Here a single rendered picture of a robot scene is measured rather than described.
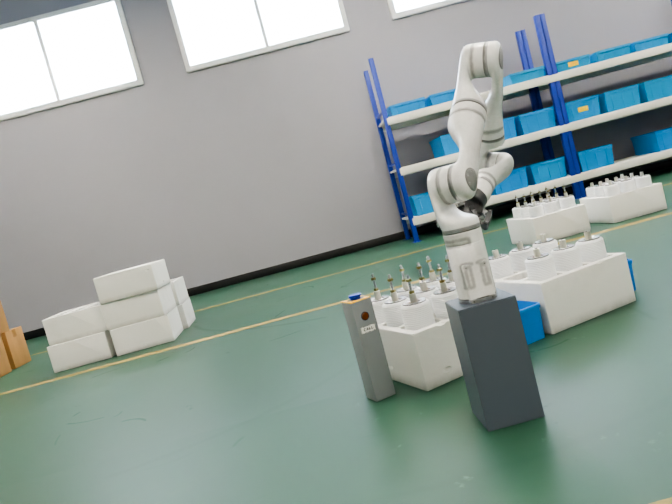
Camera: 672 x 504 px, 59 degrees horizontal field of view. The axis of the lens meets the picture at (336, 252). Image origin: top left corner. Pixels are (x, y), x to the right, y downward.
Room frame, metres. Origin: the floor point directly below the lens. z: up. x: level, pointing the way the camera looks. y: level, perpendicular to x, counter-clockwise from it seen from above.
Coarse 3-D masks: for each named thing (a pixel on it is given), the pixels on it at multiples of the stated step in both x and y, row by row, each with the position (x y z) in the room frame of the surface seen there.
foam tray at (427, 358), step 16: (448, 320) 1.79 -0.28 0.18; (384, 336) 1.90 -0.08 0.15; (400, 336) 1.80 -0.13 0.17; (416, 336) 1.74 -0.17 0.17; (432, 336) 1.76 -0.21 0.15; (448, 336) 1.78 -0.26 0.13; (400, 352) 1.83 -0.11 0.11; (416, 352) 1.74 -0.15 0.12; (432, 352) 1.75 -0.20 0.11; (448, 352) 1.77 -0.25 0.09; (400, 368) 1.85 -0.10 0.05; (416, 368) 1.76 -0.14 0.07; (432, 368) 1.75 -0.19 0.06; (448, 368) 1.78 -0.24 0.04; (416, 384) 1.78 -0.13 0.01; (432, 384) 1.74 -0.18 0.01
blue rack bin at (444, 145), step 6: (438, 138) 6.31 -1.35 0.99; (444, 138) 6.25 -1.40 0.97; (450, 138) 6.25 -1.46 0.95; (432, 144) 6.64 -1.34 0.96; (438, 144) 6.40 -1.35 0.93; (444, 144) 6.25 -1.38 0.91; (450, 144) 6.26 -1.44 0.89; (456, 144) 6.26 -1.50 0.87; (432, 150) 6.72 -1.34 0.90; (438, 150) 6.47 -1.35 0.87; (444, 150) 6.26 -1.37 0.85; (450, 150) 6.25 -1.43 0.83; (456, 150) 6.26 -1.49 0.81; (438, 156) 6.54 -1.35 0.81
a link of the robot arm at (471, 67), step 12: (468, 48) 1.62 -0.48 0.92; (480, 48) 1.60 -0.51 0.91; (468, 60) 1.61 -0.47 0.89; (480, 60) 1.60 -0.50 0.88; (468, 72) 1.61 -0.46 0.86; (480, 72) 1.62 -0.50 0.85; (468, 84) 1.55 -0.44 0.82; (456, 96) 1.54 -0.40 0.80; (468, 96) 1.51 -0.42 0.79; (480, 96) 1.53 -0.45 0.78
